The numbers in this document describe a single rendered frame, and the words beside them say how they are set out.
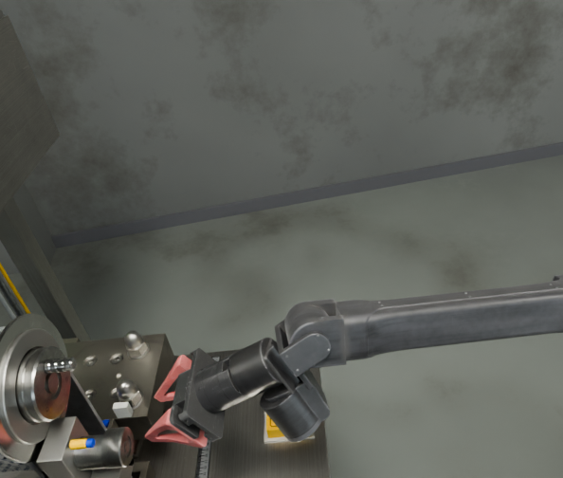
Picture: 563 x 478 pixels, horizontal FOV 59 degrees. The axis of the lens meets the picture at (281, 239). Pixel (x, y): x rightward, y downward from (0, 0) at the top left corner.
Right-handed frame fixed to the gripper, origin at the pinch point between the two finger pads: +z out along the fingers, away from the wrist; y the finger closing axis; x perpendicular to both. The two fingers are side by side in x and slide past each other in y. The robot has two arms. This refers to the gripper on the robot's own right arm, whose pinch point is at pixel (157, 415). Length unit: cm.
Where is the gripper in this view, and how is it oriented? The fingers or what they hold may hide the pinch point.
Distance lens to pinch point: 72.1
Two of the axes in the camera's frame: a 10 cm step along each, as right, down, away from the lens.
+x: -5.9, -6.5, -4.9
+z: -8.1, 4.7, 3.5
